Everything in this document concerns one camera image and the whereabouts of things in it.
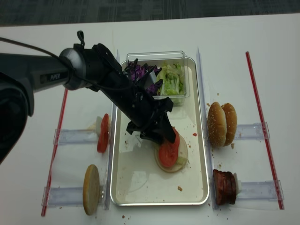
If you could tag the green lettuce pieces in box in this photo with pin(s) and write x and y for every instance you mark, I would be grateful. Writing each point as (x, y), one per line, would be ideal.
(173, 83)

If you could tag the bottom bun slice on tray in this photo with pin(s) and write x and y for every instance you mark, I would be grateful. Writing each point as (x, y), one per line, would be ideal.
(183, 152)

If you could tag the lettuce leaf on bun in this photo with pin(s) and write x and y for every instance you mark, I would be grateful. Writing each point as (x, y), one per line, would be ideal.
(181, 160)

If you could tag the left red tape strip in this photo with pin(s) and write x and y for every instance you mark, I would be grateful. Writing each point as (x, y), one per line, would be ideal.
(55, 146)

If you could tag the sesame bun top rear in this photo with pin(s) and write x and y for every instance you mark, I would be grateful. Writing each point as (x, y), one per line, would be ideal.
(231, 122)

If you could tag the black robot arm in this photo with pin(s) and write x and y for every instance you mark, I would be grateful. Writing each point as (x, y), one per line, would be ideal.
(77, 67)

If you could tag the sesame bun top front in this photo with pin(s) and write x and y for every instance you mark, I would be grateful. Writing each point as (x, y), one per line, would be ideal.
(217, 127)

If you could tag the white pusher block patty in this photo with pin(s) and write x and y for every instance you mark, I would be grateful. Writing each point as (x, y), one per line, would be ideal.
(237, 183)

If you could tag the clear bun slice holder rail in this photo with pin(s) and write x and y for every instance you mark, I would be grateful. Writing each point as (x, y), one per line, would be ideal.
(62, 196)

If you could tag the cream metal tray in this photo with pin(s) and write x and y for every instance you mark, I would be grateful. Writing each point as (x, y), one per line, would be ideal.
(136, 178)

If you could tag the purple cabbage pieces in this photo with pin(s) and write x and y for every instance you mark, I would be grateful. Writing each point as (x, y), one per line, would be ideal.
(145, 75)

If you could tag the clear sesame bun holder rail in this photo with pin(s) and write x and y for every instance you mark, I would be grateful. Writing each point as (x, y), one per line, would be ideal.
(256, 131)

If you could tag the sesame bun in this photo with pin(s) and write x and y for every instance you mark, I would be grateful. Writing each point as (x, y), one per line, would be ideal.
(231, 122)
(217, 127)

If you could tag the clear plastic salad box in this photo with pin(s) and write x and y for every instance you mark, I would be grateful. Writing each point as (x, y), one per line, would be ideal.
(157, 59)

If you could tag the clear tomato holder rail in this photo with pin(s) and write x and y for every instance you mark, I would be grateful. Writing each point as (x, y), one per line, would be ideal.
(74, 136)

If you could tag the remaining tomato slice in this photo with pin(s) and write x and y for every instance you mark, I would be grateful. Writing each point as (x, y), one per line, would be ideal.
(104, 134)

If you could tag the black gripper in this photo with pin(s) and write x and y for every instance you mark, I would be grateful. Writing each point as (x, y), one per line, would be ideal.
(148, 115)

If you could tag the right red tape strip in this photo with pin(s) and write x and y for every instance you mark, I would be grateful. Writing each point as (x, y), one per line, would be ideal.
(280, 198)

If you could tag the upright bun slice left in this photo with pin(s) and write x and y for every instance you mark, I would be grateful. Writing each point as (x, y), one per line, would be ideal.
(91, 189)

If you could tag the red tape strip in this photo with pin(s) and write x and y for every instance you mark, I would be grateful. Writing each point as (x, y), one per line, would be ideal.
(55, 146)
(280, 198)

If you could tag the dark meat patties stack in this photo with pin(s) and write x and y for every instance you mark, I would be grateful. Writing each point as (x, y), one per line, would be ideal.
(225, 187)

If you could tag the clear patty holder rail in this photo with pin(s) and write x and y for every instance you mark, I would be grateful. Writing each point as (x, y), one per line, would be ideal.
(264, 190)

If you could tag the white pusher block tomato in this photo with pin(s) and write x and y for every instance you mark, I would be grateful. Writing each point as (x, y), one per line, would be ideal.
(98, 125)

